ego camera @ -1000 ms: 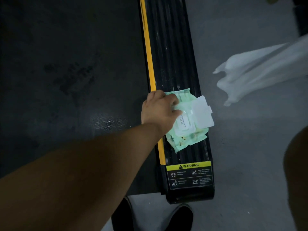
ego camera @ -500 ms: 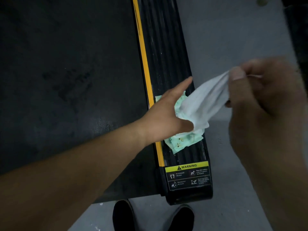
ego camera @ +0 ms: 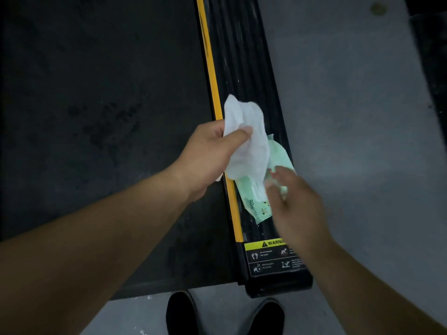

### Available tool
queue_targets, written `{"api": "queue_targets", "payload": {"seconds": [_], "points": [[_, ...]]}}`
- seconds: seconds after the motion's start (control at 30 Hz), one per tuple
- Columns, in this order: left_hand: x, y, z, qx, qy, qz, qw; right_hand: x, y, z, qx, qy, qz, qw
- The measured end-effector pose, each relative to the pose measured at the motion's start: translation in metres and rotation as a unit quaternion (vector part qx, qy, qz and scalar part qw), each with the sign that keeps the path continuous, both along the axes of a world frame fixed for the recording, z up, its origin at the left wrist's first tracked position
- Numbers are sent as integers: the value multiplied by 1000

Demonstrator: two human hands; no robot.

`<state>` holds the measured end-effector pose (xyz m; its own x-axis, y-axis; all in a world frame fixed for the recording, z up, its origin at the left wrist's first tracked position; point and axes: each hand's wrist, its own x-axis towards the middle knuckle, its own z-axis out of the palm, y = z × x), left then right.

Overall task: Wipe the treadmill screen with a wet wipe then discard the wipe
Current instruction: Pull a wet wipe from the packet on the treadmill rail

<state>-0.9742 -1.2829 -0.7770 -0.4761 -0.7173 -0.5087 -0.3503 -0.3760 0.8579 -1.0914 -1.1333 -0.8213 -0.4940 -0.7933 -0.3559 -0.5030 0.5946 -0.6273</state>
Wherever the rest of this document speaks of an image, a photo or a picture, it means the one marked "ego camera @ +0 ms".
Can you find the person's right hand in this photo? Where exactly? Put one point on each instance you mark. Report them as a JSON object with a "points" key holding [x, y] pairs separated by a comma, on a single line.
{"points": [[296, 212]]}

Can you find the person's left hand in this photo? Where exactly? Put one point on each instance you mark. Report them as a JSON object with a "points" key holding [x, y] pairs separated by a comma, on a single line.
{"points": [[204, 160]]}

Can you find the person's right fingers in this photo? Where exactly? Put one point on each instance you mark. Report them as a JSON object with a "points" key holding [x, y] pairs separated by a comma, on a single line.
{"points": [[277, 186]]}

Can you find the person's left thumb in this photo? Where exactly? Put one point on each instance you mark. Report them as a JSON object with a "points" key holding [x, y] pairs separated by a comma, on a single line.
{"points": [[237, 136]]}

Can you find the white wet wipe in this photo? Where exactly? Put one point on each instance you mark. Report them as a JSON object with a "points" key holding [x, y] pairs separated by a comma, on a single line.
{"points": [[246, 139]]}

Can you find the person's right forearm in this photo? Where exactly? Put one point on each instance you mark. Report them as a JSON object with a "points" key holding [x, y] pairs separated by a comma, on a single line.
{"points": [[370, 296]]}

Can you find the person's left forearm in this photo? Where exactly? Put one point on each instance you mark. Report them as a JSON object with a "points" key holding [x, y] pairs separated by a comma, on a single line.
{"points": [[87, 251]]}

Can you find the green wet wipes pack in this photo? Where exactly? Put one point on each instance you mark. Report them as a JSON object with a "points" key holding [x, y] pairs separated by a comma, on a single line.
{"points": [[267, 184]]}

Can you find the yellow black warning label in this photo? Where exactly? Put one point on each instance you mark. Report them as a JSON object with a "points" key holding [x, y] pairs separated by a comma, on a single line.
{"points": [[274, 258]]}

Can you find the black treadmill with yellow stripe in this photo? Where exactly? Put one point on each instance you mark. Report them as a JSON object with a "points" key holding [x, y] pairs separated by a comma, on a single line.
{"points": [[139, 143]]}

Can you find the person's right black shoe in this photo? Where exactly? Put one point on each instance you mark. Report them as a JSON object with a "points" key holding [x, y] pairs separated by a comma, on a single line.
{"points": [[267, 319]]}

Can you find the person's black shoe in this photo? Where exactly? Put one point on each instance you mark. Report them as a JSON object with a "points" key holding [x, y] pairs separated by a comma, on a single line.
{"points": [[181, 315], [267, 319]]}

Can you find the person's left black shoe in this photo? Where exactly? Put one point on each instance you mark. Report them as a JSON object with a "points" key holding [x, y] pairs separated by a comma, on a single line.
{"points": [[181, 315]]}

